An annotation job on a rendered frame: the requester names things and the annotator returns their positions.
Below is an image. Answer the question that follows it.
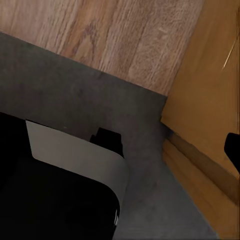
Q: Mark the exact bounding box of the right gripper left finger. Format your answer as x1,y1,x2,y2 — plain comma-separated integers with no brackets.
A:
0,133,26,192

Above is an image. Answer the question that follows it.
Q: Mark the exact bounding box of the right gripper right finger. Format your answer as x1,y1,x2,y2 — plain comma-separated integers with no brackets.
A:
224,133,240,172

